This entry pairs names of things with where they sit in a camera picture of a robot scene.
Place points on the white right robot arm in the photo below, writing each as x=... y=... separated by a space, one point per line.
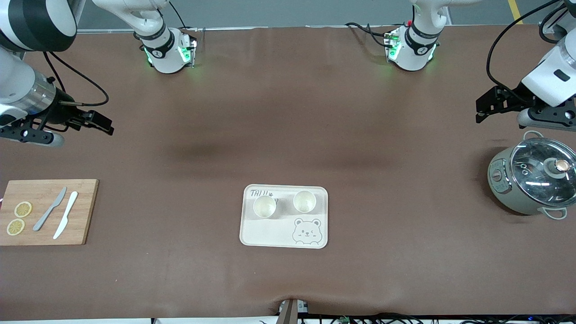
x=164 y=54

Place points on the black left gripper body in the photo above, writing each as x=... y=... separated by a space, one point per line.
x=511 y=98

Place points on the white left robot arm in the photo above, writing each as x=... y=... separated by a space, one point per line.
x=416 y=54

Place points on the grey electric cooking pot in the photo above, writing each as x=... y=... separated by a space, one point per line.
x=504 y=189

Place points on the white IKEA cup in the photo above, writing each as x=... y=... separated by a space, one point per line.
x=304 y=201
x=264 y=207

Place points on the aluminium frame profile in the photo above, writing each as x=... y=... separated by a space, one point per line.
x=546 y=28

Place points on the cream bear print tray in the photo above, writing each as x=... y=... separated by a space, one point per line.
x=270 y=234

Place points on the glass pot lid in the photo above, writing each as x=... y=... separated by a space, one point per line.
x=531 y=180

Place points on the grey plastic knife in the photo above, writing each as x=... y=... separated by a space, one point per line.
x=49 y=209

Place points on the wooden cutting board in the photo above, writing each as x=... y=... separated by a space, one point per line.
x=85 y=216

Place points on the brown table mat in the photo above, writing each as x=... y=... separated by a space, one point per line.
x=288 y=135

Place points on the white plastic knife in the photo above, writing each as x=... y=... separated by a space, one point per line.
x=67 y=211

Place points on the yellow lemon slice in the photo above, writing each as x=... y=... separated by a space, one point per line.
x=15 y=227
x=23 y=209

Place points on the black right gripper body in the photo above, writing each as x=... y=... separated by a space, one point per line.
x=63 y=113

